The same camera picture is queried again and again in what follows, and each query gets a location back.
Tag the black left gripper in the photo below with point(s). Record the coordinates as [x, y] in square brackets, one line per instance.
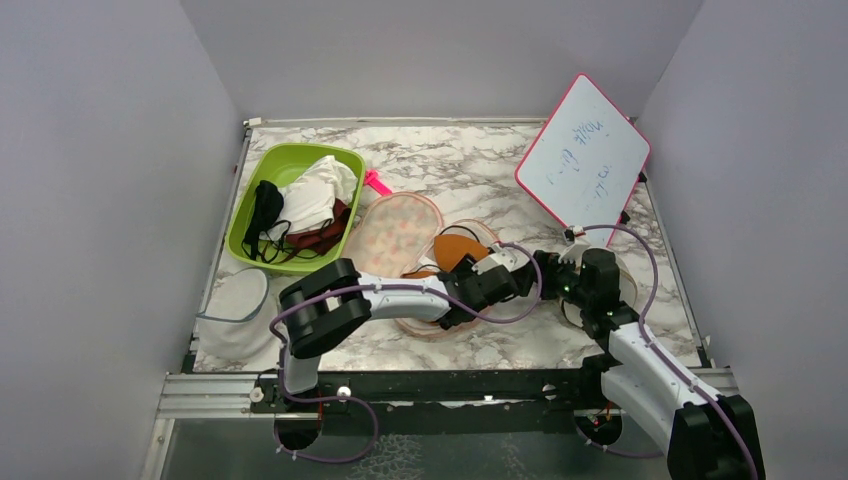
[465, 269]

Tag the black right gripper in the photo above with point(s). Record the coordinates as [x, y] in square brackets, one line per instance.
[550, 267]

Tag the orange bra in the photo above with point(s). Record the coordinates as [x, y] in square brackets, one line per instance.
[454, 253]

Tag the peach patterned mesh laundry bag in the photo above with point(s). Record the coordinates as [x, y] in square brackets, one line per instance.
[396, 235]

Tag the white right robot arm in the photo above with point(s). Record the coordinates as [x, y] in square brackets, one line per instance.
[701, 432]

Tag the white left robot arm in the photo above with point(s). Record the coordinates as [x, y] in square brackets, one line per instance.
[324, 308]

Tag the dark red bra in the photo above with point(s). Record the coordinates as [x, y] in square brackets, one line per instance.
[320, 240]

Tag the black bra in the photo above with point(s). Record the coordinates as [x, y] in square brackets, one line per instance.
[268, 205]

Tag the white round mesh bag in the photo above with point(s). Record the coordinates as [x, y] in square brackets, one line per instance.
[234, 326]

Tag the pink framed whiteboard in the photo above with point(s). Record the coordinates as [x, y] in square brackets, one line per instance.
[583, 166]

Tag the pink plastic clip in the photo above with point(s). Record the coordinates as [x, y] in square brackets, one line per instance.
[372, 180]

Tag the white cloth garment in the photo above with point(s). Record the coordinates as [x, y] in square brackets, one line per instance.
[309, 200]

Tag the green plastic basket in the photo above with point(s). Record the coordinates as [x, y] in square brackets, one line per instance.
[281, 165]

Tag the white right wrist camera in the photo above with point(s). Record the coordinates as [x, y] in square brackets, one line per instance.
[576, 244]

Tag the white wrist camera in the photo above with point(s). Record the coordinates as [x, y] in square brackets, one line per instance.
[507, 257]
[576, 244]

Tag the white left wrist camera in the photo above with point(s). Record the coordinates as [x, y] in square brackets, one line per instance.
[507, 257]

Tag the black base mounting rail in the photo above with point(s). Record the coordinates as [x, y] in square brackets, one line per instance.
[450, 402]

